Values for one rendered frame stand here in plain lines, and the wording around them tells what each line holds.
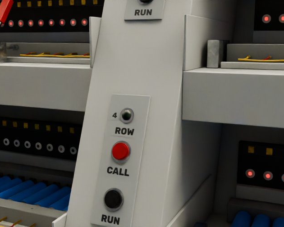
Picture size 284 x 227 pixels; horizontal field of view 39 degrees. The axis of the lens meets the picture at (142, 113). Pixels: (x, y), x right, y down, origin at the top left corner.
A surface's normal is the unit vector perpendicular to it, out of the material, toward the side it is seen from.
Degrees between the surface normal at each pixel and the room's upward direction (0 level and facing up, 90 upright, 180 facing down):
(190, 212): 90
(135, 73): 90
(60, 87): 111
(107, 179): 90
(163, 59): 90
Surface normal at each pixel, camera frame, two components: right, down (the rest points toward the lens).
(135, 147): -0.37, -0.21
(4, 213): -0.40, 0.16
